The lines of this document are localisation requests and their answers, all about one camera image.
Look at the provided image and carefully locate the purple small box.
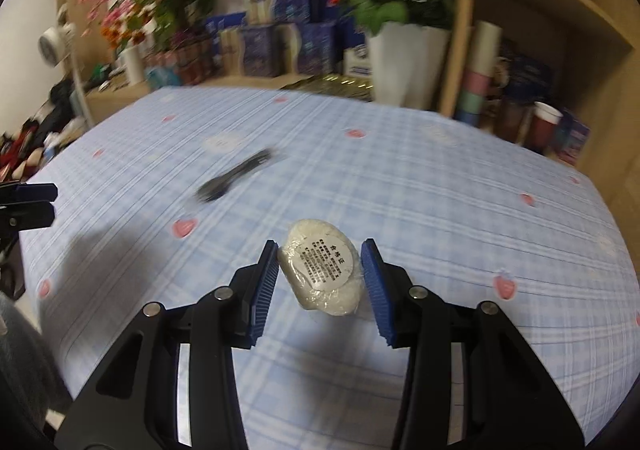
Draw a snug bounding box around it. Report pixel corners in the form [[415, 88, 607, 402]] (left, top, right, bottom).
[[551, 108, 590, 165]]

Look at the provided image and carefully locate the white cake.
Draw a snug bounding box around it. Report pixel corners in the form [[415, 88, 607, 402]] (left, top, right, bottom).
[[278, 219, 364, 317]]

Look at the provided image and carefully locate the dark brown glass cup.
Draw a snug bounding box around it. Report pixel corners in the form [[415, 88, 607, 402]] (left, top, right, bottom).
[[494, 98, 530, 144]]

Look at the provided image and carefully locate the orange flowers white vase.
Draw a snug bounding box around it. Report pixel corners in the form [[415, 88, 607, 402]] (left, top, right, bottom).
[[101, 26, 145, 85]]

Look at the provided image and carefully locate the blue plaid tablecloth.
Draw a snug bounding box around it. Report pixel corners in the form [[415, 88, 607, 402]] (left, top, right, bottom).
[[21, 88, 639, 449]]

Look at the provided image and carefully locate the black plastic fork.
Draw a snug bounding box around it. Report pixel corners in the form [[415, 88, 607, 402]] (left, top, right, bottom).
[[195, 148, 274, 202]]

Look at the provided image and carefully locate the white desk fan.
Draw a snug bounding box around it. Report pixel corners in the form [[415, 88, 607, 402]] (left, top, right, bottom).
[[38, 22, 96, 129]]

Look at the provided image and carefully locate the white square flower pot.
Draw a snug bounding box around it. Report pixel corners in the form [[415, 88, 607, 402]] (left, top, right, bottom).
[[366, 22, 450, 110]]

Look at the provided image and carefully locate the blue gift box lower left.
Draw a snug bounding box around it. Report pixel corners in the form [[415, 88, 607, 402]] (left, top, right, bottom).
[[218, 25, 283, 78]]

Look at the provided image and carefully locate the blue gift box lower right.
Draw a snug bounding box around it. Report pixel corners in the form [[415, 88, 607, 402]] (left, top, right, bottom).
[[276, 21, 336, 76]]

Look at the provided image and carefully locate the red paper cup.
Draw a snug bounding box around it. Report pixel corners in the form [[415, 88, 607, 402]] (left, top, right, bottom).
[[523, 102, 563, 155]]

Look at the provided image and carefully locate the gold decorative tray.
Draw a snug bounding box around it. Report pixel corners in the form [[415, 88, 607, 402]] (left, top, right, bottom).
[[283, 74, 373, 102]]

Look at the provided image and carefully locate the stack of pastel cups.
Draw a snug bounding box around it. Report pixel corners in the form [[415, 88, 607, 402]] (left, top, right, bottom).
[[454, 20, 502, 126]]

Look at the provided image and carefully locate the patterned tin planter box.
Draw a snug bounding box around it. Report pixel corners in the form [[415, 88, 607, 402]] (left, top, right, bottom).
[[144, 40, 215, 91]]

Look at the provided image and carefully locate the wooden shelf unit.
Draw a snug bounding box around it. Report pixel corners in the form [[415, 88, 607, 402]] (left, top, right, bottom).
[[437, 0, 639, 216]]

